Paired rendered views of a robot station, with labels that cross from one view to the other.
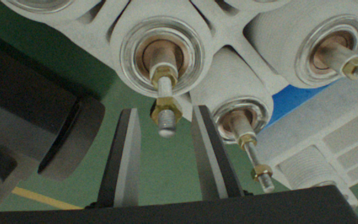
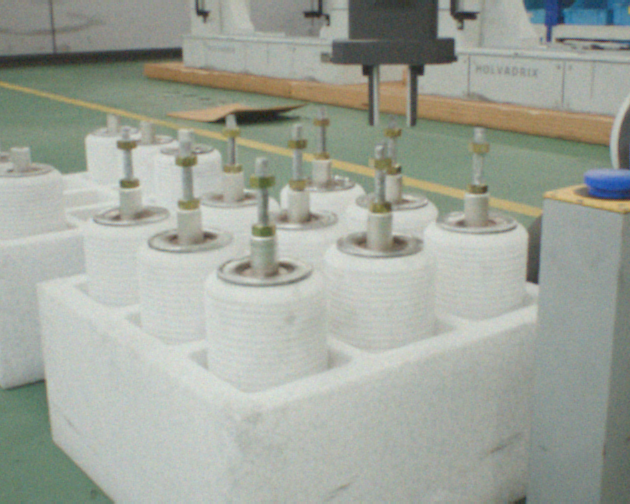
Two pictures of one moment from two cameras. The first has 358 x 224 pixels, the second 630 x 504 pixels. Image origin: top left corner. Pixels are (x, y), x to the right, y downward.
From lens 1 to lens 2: 0.83 m
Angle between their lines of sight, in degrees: 34
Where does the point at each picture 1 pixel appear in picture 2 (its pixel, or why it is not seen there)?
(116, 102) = not seen: hidden behind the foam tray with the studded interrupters
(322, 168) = (177, 173)
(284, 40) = not seen: hidden behind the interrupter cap
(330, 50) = (240, 194)
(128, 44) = (417, 204)
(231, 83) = (326, 205)
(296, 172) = (212, 180)
